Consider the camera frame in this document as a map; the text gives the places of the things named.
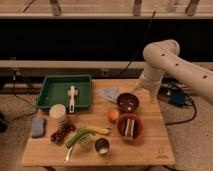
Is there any green cucumber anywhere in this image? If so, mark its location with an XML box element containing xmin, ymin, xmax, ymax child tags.
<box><xmin>65</xmin><ymin>129</ymin><xmax>95</xmax><ymax>148</ymax></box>

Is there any silver fork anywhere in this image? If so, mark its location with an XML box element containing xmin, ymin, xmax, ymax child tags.
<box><xmin>65</xmin><ymin>145</ymin><xmax>74</xmax><ymax>164</ymax></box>

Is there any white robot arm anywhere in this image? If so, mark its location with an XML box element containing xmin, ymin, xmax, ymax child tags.
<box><xmin>138</xmin><ymin>39</ymin><xmax>213</xmax><ymax>105</ymax></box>

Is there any light blue cloth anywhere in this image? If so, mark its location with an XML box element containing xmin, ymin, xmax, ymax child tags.
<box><xmin>99</xmin><ymin>87</ymin><xmax>119</xmax><ymax>103</ymax></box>

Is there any dark brown bowl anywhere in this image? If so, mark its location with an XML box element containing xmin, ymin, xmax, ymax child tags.
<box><xmin>116</xmin><ymin>93</ymin><xmax>139</xmax><ymax>113</ymax></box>

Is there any orange fruit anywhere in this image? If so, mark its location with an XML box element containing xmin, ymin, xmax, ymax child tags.
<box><xmin>107</xmin><ymin>109</ymin><xmax>120</xmax><ymax>123</ymax></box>

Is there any green plastic tray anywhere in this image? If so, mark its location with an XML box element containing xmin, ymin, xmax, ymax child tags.
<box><xmin>37</xmin><ymin>75</ymin><xmax>92</xmax><ymax>111</ymax></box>

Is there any white brush in tray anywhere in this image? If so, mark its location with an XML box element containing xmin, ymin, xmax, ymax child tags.
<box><xmin>68</xmin><ymin>86</ymin><xmax>78</xmax><ymax>113</ymax></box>

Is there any yellow banana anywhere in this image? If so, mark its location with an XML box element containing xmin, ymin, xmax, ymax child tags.
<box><xmin>86</xmin><ymin>126</ymin><xmax>110</xmax><ymax>135</ymax></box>

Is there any orange bowl with items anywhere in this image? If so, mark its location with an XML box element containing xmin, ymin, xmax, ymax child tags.
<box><xmin>116</xmin><ymin>113</ymin><xmax>144</xmax><ymax>144</ymax></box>

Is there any white cylindrical cup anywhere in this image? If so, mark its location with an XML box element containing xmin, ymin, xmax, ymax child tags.
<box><xmin>49</xmin><ymin>104</ymin><xmax>66</xmax><ymax>123</ymax></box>

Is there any small green cup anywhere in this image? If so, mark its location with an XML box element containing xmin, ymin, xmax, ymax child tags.
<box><xmin>78</xmin><ymin>134</ymin><xmax>91</xmax><ymax>147</ymax></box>

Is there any metal cup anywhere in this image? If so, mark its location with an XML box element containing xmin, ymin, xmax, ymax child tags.
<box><xmin>95</xmin><ymin>138</ymin><xmax>110</xmax><ymax>155</ymax></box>

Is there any dark red grape bunch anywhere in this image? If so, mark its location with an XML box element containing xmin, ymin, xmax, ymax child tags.
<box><xmin>50</xmin><ymin>123</ymin><xmax>76</xmax><ymax>144</ymax></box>

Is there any blue power adapter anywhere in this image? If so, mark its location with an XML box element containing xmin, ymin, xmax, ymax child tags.
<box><xmin>169</xmin><ymin>91</ymin><xmax>186</xmax><ymax>107</ymax></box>

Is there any blue sponge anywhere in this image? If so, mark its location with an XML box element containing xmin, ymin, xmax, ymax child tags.
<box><xmin>31</xmin><ymin>118</ymin><xmax>46</xmax><ymax>138</ymax></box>

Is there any black cable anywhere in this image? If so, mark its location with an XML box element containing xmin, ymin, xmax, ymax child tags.
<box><xmin>156</xmin><ymin>83</ymin><xmax>198</xmax><ymax>127</ymax></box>

